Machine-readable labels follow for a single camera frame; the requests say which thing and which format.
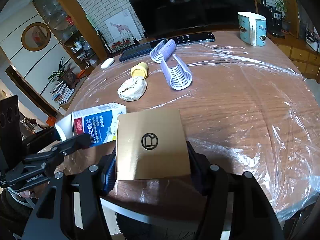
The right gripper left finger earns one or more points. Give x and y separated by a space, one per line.
70 207

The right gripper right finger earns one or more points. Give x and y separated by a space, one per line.
252 215

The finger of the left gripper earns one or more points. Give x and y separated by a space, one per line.
73 144
40 140

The blue white medicine box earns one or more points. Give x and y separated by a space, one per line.
100 122

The brown cardboard box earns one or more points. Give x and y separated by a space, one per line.
150 145

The white tissue ball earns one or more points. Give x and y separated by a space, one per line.
132 89

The yellow plastic cup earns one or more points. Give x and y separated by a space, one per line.
140 70

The purple hair roller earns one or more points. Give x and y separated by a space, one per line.
179 77
163 50

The person's left hand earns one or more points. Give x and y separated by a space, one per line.
36 192

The spider plant in pot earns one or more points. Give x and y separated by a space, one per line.
64 74

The white oval mouse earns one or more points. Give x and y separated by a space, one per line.
107 63

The dark blue tablet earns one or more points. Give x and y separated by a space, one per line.
140 50

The giraffe picture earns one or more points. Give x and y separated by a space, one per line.
122 25

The black flat screen television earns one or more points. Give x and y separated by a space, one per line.
162 17

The black smartphone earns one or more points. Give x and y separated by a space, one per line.
206 36

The teal patterned ceramic mug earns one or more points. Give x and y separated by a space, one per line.
253 28

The green potted plant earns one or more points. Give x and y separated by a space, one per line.
282 7

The black coffee machine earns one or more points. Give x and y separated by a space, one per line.
273 17

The round framed wall picture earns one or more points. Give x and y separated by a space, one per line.
35 36

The red flower glass frame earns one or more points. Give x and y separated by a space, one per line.
124 41

